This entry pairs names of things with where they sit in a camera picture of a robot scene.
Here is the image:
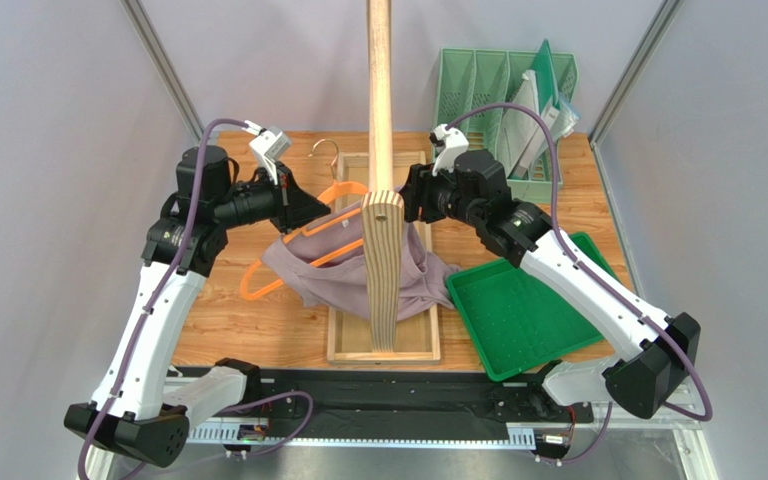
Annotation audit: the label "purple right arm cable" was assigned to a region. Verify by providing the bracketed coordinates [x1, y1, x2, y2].
[443, 102, 715, 465]

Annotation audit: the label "green desk file organizer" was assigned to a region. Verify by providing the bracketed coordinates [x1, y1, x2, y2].
[432, 40, 579, 203]

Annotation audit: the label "green plastic tray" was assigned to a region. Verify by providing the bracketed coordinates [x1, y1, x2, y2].
[446, 259, 603, 382]

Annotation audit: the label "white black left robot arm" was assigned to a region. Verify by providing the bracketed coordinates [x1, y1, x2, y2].
[64, 145, 331, 468]

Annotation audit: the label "lilac ribbed tank top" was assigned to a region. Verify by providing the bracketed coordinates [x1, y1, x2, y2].
[261, 219, 460, 321]

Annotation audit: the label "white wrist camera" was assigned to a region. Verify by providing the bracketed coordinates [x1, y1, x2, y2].
[244, 122, 292, 185]
[430, 124, 469, 176]

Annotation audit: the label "papers in organizer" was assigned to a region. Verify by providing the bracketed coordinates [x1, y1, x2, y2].
[495, 69, 580, 180]

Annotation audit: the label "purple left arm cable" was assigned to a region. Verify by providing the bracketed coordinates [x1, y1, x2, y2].
[76, 118, 315, 480]

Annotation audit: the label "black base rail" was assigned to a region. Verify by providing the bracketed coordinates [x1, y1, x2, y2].
[189, 369, 602, 449]

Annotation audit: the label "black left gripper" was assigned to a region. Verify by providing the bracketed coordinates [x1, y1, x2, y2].
[212, 161, 330, 234]

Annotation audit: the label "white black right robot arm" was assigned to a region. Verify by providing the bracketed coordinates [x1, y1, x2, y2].
[399, 150, 713, 422]

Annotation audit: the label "orange plastic hanger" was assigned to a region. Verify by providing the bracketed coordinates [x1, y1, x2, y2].
[239, 138, 370, 303]

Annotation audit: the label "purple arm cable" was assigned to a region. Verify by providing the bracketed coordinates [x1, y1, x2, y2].
[443, 102, 715, 465]
[76, 118, 315, 480]

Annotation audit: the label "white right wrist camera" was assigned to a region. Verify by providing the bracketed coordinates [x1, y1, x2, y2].
[430, 124, 469, 176]

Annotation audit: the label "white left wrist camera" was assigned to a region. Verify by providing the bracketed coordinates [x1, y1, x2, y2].
[244, 122, 292, 185]

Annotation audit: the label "wooden rack pole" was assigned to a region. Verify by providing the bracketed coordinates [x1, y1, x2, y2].
[361, 0, 403, 353]

